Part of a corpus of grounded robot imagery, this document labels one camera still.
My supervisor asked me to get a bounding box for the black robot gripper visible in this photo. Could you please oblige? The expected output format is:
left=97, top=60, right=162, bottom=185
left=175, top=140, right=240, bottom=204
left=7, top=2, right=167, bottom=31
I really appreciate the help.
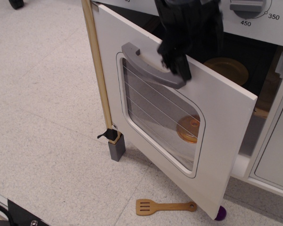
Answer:
left=155, top=0, right=224, bottom=81

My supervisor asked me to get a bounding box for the grey oven door handle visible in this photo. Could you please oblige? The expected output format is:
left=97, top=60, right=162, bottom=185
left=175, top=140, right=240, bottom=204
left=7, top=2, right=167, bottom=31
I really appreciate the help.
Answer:
left=122, top=42, right=191, bottom=89

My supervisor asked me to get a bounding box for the white oven door with window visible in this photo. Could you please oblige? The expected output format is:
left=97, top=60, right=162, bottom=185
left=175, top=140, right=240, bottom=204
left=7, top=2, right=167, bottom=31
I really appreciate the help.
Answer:
left=92, top=3, right=257, bottom=219

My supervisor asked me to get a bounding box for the white toy kitchen oven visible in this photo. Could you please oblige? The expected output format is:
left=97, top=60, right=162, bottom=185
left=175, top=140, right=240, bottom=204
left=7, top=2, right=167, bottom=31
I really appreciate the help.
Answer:
left=82, top=0, right=283, bottom=196

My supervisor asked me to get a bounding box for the dark grey oven tray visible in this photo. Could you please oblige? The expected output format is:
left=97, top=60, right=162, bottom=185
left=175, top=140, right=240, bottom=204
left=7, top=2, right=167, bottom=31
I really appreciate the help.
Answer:
left=103, top=4, right=278, bottom=110

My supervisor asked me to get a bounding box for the yellow plastic plate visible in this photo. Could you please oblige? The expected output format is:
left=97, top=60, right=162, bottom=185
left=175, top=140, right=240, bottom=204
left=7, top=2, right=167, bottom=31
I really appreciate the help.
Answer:
left=204, top=57, right=249, bottom=86

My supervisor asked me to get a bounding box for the orange plastic pot lid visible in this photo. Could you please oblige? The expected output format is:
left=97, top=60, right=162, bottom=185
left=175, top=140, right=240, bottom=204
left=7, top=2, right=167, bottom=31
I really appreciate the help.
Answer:
left=176, top=115, right=200, bottom=144

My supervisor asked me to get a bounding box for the grey temperature knob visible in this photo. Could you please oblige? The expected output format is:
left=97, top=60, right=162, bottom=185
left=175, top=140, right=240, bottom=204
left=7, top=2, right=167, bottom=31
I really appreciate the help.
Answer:
left=230, top=0, right=266, bottom=19

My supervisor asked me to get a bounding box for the black tape strip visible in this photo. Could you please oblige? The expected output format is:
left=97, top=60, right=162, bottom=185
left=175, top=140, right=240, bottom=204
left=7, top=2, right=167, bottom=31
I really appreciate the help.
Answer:
left=97, top=129, right=118, bottom=141

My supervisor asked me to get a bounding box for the grey plastic leg foot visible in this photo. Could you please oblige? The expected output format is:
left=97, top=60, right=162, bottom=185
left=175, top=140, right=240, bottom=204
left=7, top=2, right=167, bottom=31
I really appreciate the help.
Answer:
left=108, top=135, right=126, bottom=161

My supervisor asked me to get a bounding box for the white cabinet door right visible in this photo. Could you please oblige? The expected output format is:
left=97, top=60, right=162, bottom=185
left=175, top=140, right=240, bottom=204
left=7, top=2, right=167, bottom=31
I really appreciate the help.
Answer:
left=250, top=79, right=283, bottom=191

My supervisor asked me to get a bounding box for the wooden slotted spatula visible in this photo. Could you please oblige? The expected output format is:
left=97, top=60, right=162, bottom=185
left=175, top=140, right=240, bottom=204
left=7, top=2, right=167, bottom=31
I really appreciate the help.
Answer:
left=136, top=199, right=197, bottom=216

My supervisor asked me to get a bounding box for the purple toy eggplant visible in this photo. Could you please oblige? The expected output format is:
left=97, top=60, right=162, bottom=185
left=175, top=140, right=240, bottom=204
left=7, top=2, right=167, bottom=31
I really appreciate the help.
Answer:
left=215, top=206, right=227, bottom=221

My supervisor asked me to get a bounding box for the black caster wheel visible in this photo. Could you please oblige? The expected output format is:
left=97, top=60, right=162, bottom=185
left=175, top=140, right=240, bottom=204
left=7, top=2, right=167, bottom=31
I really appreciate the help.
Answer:
left=9, top=0, right=24, bottom=10

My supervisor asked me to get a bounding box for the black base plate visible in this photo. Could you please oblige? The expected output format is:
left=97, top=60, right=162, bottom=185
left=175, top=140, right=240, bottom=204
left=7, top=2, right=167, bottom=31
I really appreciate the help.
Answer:
left=8, top=200, right=49, bottom=226

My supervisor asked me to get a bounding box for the black cable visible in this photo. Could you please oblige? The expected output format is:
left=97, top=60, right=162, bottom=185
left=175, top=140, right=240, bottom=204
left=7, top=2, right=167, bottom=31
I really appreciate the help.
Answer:
left=0, top=202, right=14, bottom=226

